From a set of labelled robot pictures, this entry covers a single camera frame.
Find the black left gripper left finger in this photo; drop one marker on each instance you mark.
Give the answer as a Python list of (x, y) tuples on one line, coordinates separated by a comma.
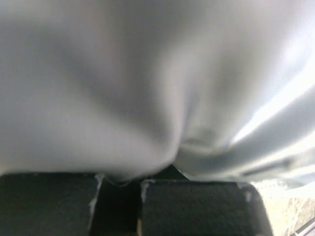
[(60, 204)]

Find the grey pillowcase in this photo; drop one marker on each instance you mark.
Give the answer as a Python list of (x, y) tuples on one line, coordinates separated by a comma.
[(221, 89)]

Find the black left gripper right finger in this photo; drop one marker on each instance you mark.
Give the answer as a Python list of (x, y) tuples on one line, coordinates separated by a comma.
[(176, 206)]

